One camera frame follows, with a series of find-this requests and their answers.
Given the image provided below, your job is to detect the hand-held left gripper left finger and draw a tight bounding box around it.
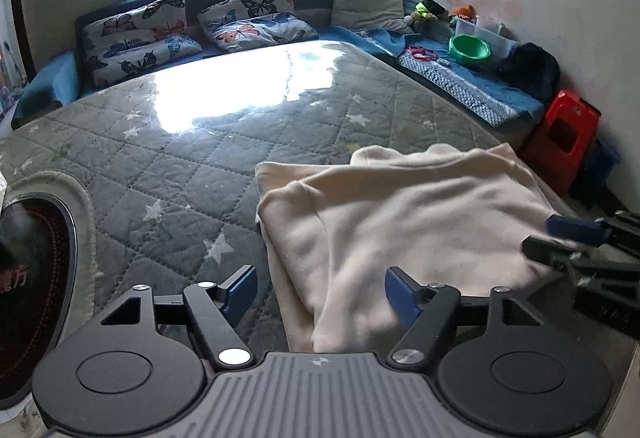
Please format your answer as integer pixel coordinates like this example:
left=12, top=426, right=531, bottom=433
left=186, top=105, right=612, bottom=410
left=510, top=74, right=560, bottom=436
left=100, top=264, right=259, bottom=367

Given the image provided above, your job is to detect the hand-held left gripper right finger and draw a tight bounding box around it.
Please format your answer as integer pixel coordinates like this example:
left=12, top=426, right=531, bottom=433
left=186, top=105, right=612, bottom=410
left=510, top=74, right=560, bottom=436
left=384, top=267, right=543, bottom=367

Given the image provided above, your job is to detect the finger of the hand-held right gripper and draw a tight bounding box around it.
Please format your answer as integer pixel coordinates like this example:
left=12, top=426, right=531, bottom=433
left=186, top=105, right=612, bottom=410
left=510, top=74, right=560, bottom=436
left=545, top=211, right=640, bottom=247
left=521, top=235, right=640, bottom=287

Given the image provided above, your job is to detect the cream sweatshirt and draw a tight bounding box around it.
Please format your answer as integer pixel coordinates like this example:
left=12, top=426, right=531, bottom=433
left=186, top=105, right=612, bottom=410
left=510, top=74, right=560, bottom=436
left=255, top=142, right=584, bottom=355

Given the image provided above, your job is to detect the blue plastic stool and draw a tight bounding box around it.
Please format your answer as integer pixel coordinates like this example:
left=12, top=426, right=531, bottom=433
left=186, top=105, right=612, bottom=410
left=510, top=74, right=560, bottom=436
left=580, top=137, right=622, bottom=205

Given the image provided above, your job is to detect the red plastic stool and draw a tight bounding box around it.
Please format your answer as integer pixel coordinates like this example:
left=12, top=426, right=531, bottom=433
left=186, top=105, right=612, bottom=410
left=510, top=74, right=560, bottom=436
left=517, top=89, right=601, bottom=197

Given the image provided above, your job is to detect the grey quilted star table cover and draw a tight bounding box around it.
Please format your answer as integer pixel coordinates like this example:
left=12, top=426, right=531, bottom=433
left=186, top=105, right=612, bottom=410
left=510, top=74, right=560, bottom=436
left=0, top=41, right=637, bottom=419

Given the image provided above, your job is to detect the black bag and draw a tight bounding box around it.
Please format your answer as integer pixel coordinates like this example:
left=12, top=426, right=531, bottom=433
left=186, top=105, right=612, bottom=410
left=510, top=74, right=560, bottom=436
left=501, top=42, right=561, bottom=102

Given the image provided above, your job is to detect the blue checked sofa blanket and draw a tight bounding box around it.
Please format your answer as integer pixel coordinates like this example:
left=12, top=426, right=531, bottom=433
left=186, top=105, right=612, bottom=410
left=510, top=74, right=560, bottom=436
left=350, top=25, right=546, bottom=128

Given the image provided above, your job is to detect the green plastic bowl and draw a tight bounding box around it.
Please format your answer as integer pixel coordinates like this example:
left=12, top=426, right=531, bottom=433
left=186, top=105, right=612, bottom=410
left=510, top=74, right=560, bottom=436
left=448, top=34, right=492, bottom=67

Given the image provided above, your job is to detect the clear plastic storage box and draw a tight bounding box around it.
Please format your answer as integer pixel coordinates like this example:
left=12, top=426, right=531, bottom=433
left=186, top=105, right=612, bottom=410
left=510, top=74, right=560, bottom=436
left=452, top=14, right=516, bottom=60

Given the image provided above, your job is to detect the yellow and black plush toy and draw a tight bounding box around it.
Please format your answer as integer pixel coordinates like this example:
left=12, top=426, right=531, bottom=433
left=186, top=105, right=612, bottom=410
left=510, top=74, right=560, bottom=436
left=412, top=0, right=454, bottom=37

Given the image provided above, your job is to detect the butterfly print pillow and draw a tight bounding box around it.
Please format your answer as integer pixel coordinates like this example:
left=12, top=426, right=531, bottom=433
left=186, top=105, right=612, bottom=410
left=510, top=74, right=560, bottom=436
left=81, top=0, right=204, bottom=88
left=197, top=0, right=320, bottom=54

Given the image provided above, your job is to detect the grey cushion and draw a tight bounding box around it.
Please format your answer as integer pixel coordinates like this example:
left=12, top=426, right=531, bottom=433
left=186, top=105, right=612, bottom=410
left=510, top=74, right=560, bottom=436
left=330, top=0, right=414, bottom=34

